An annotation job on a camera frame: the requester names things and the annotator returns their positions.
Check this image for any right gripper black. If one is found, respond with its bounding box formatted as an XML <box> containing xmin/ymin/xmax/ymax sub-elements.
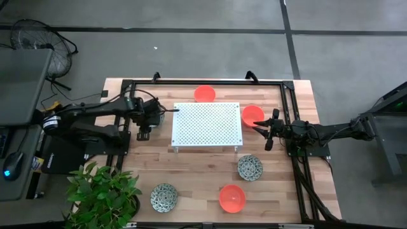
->
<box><xmin>252</xmin><ymin>108</ymin><xmax>289</xmax><ymax>152</ymax></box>

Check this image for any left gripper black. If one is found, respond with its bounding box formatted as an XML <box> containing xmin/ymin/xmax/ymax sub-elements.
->
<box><xmin>135</xmin><ymin>97</ymin><xmax>181</xmax><ymax>142</ymax></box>

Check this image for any orange plastic mini bowl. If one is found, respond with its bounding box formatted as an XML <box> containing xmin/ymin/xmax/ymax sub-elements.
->
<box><xmin>218</xmin><ymin>184</ymin><xmax>247</xmax><ymax>214</ymax></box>
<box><xmin>193</xmin><ymin>85</ymin><xmax>216</xmax><ymax>103</ymax></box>
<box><xmin>241</xmin><ymin>105</ymin><xmax>266</xmax><ymax>128</ymax></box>

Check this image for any teal patterned mini bowl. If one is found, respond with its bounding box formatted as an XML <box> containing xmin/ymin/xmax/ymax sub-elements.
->
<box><xmin>149</xmin><ymin>183</ymin><xmax>179</xmax><ymax>213</ymax></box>
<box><xmin>237</xmin><ymin>155</ymin><xmax>264</xmax><ymax>182</ymax></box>

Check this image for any white perforated metal rack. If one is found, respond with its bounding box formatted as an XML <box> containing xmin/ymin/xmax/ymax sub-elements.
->
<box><xmin>170</xmin><ymin>101</ymin><xmax>244</xmax><ymax>153</ymax></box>

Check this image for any black plant pot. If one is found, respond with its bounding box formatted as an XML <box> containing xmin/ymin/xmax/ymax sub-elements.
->
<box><xmin>132</xmin><ymin>194</ymin><xmax>142</xmax><ymax>220</ymax></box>

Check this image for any green leafy plant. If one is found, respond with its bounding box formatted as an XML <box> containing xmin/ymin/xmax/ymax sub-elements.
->
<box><xmin>62</xmin><ymin>161</ymin><xmax>143</xmax><ymax>229</ymax></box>

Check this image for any yellow plug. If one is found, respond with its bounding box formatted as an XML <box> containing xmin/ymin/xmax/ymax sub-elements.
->
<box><xmin>41</xmin><ymin>101</ymin><xmax>63</xmax><ymax>113</ymax></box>

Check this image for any black control box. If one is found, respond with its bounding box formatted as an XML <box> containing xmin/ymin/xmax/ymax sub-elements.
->
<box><xmin>40</xmin><ymin>127</ymin><xmax>96</xmax><ymax>175</ymax></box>

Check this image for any dark grey equipment stand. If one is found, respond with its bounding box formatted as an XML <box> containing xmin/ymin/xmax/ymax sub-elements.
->
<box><xmin>361</xmin><ymin>81</ymin><xmax>407</xmax><ymax>187</ymax></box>

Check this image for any black floor fan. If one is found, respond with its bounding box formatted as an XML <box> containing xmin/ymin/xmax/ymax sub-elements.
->
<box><xmin>9</xmin><ymin>18</ymin><xmax>79</xmax><ymax>92</ymax></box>

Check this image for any small printed packet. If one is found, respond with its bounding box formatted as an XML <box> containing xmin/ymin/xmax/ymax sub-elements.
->
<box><xmin>31</xmin><ymin>155</ymin><xmax>45</xmax><ymax>173</ymax></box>

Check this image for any grey raised desk panel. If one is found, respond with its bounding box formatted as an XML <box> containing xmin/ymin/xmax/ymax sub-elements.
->
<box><xmin>0</xmin><ymin>48</ymin><xmax>53</xmax><ymax>127</ymax></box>

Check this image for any black computer mouse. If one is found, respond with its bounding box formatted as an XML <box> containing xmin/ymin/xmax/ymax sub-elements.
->
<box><xmin>2</xmin><ymin>151</ymin><xmax>25</xmax><ymax>182</ymax></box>

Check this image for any grey side desk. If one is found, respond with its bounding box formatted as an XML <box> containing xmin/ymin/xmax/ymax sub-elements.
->
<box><xmin>0</xmin><ymin>124</ymin><xmax>43</xmax><ymax>202</ymax></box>

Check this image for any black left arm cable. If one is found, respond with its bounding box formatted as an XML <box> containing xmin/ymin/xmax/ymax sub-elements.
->
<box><xmin>104</xmin><ymin>88</ymin><xmax>168</xmax><ymax>112</ymax></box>

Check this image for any black aluminium table frame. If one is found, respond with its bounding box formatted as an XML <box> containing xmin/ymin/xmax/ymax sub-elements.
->
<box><xmin>109</xmin><ymin>78</ymin><xmax>343</xmax><ymax>223</ymax></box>

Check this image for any black floor cable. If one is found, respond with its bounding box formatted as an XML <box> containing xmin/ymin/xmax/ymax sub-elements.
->
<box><xmin>39</xmin><ymin>78</ymin><xmax>102</xmax><ymax>111</ymax></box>

